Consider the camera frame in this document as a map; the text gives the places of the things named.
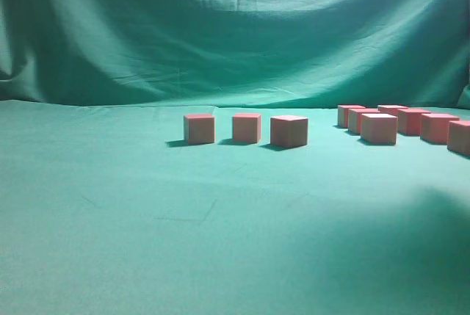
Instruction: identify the pink cube column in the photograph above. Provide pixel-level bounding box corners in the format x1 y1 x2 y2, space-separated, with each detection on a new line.
337 104 364 128
377 105 408 116
361 113 398 145
184 114 215 145
270 115 308 148
347 108 380 134
420 113 460 145
232 113 261 144
447 120 470 156

